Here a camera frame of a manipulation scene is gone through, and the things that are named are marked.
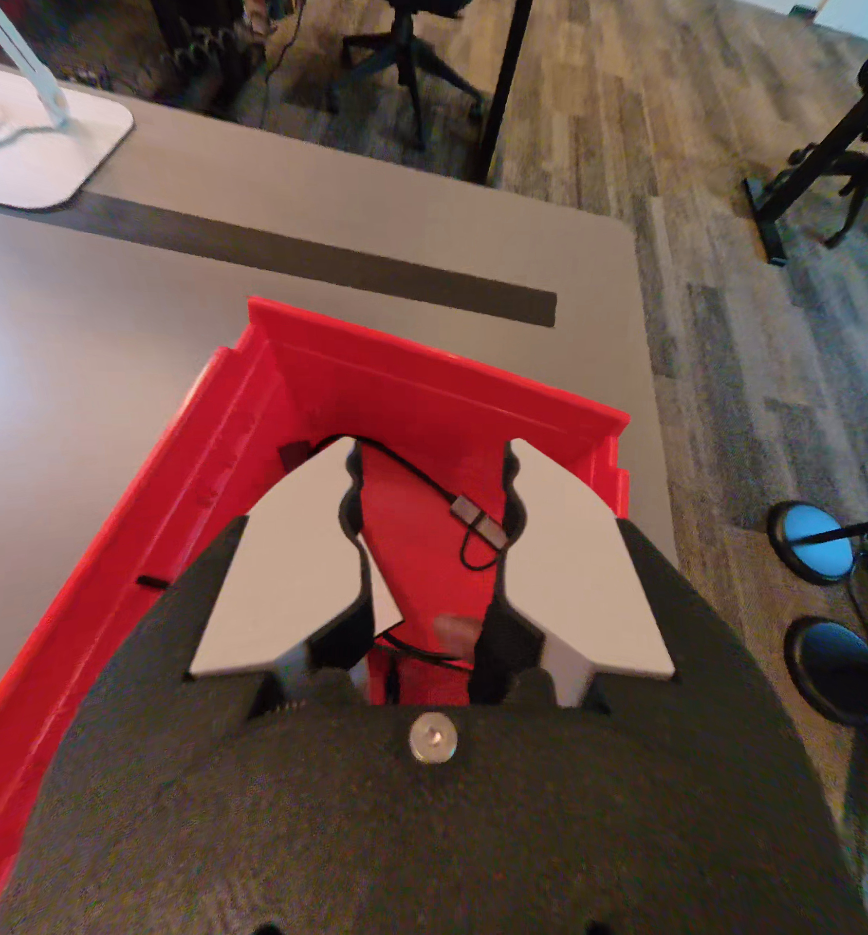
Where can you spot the black office chair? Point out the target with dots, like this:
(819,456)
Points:
(412,66)

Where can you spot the black stand with round top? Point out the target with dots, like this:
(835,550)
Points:
(503,87)

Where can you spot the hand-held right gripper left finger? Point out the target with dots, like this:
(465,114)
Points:
(288,570)

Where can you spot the red plastic bin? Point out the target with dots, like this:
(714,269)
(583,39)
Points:
(419,394)

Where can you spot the round black stand base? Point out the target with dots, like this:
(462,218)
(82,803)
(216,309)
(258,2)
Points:
(806,544)
(835,672)

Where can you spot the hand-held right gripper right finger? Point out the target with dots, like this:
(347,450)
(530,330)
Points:
(580,577)

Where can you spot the black table frame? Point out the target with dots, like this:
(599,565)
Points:
(828,146)

